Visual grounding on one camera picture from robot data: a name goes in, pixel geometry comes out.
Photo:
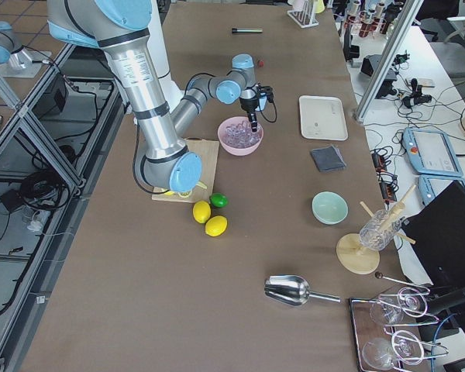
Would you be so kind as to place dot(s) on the black monitor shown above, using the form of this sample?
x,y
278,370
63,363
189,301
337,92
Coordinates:
x,y
439,234

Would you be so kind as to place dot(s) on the steel muddler with black tip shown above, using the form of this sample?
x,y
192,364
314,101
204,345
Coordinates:
x,y
246,30

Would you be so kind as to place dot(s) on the green lime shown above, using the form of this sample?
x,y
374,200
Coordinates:
x,y
218,200

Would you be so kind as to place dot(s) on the clear ice cubes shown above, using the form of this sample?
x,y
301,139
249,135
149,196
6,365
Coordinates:
x,y
239,135

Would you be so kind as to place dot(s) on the wooden cup stand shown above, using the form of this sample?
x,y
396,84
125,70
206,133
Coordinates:
x,y
357,258

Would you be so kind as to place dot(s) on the steel ice scoop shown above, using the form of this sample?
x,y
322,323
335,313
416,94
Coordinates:
x,y
293,290

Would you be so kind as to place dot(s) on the cream rabbit tray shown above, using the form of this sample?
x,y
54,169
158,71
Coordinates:
x,y
322,118

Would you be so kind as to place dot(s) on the wine glass rack tray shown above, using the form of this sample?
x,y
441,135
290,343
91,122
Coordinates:
x,y
385,329

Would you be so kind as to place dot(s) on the green bowl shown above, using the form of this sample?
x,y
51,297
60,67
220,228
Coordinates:
x,y
329,208

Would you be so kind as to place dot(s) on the grey folded cloth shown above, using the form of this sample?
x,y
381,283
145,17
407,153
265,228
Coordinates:
x,y
328,158

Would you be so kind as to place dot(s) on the pink bowl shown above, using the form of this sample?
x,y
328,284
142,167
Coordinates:
x,y
232,150

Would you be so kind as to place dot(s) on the wooden cutting board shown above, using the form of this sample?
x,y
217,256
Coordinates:
x,y
208,151

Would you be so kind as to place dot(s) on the white wire cup rack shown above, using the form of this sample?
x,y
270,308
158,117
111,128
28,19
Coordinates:
x,y
306,18

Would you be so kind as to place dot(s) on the clear glass on stand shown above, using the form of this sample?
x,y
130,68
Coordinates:
x,y
379,230

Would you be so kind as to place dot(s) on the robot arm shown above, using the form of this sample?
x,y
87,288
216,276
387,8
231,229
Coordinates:
x,y
130,33
17,60

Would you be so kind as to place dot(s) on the yellow lemon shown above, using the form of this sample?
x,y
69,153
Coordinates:
x,y
216,226
201,211

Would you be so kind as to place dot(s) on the light blue cup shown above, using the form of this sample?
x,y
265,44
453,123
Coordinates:
x,y
262,103

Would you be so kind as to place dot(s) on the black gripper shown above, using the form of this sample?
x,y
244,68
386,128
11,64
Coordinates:
x,y
249,105

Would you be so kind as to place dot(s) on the blue teach pendant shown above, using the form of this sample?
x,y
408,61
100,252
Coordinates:
x,y
431,152

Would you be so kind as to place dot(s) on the white plastic cup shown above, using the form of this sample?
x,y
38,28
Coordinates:
x,y
298,5

